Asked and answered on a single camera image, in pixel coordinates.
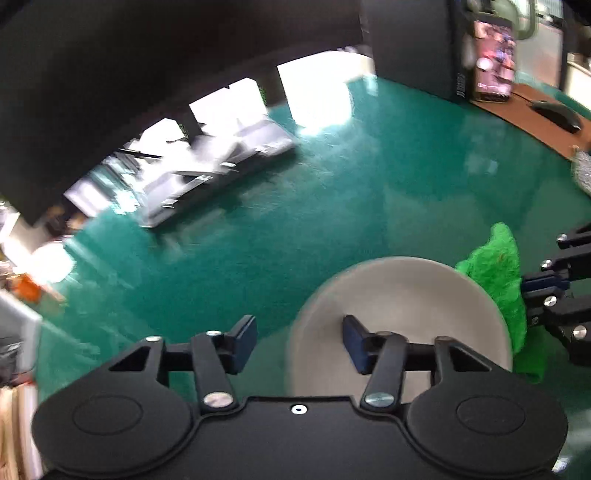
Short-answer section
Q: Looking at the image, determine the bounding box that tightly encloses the smartphone with lit screen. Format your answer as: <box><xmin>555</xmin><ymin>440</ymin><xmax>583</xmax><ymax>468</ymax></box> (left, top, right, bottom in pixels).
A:
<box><xmin>472</xmin><ymin>18</ymin><xmax>517</xmax><ymax>103</ymax></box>

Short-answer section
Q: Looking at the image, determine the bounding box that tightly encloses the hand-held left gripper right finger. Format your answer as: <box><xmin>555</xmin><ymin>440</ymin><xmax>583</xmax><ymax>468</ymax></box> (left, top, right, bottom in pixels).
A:
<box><xmin>342</xmin><ymin>315</ymin><xmax>492</xmax><ymax>413</ymax></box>

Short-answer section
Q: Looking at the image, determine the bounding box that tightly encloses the grey desk organizer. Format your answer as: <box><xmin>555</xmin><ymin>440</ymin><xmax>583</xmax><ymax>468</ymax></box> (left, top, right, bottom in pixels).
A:
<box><xmin>0</xmin><ymin>291</ymin><xmax>43</xmax><ymax>384</ymax></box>

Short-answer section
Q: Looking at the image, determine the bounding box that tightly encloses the brown mouse pad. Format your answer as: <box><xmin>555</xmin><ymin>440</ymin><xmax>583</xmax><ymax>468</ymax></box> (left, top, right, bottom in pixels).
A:
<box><xmin>471</xmin><ymin>83</ymin><xmax>591</xmax><ymax>162</ymax></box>

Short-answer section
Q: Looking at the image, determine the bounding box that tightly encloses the black computer monitor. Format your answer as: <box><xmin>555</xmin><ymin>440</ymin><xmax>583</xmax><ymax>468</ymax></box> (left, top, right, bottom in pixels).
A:
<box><xmin>0</xmin><ymin>0</ymin><xmax>365</xmax><ymax>227</ymax></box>

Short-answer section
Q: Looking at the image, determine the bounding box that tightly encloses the black computer mouse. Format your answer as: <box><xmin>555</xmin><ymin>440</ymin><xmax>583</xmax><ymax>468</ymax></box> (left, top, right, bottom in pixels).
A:
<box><xmin>531</xmin><ymin>100</ymin><xmax>583</xmax><ymax>134</ymax></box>

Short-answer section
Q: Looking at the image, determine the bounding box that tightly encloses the orange pot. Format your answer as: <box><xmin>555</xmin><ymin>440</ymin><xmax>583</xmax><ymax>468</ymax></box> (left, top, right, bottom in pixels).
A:
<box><xmin>11</xmin><ymin>272</ymin><xmax>47</xmax><ymax>303</ymax></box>

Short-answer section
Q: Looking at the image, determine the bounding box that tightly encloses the silver scouring cloth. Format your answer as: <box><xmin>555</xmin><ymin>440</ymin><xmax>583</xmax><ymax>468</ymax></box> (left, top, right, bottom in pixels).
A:
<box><xmin>569</xmin><ymin>145</ymin><xmax>591</xmax><ymax>197</ymax></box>

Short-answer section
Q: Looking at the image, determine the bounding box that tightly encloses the green cleaning cloth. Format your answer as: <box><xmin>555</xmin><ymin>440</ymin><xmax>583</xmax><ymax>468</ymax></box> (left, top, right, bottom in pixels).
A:
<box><xmin>455</xmin><ymin>222</ymin><xmax>550</xmax><ymax>385</ymax></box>

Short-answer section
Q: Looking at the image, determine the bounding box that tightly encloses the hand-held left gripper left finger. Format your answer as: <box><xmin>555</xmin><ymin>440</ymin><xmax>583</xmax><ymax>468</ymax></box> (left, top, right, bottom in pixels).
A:
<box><xmin>108</xmin><ymin>315</ymin><xmax>258</xmax><ymax>414</ymax></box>

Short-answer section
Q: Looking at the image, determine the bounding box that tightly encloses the black notebook folio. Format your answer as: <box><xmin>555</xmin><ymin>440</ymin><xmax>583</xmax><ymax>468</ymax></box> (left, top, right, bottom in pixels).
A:
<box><xmin>139</xmin><ymin>122</ymin><xmax>297</xmax><ymax>229</ymax></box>

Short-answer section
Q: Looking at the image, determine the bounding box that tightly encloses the white dotted bowl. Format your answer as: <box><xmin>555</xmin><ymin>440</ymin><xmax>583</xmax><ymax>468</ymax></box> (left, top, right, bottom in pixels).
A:
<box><xmin>285</xmin><ymin>257</ymin><xmax>514</xmax><ymax>398</ymax></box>

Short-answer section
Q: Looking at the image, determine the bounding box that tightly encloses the black speaker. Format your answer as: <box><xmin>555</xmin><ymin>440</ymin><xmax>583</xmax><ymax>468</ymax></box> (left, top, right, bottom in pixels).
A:
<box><xmin>359</xmin><ymin>0</ymin><xmax>472</xmax><ymax>103</ymax></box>

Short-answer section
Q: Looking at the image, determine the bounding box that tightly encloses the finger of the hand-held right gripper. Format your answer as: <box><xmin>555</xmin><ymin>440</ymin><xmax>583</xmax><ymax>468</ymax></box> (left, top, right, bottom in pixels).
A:
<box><xmin>525</xmin><ymin>294</ymin><xmax>591</xmax><ymax>365</ymax></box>
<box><xmin>521</xmin><ymin>223</ymin><xmax>591</xmax><ymax>294</ymax></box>

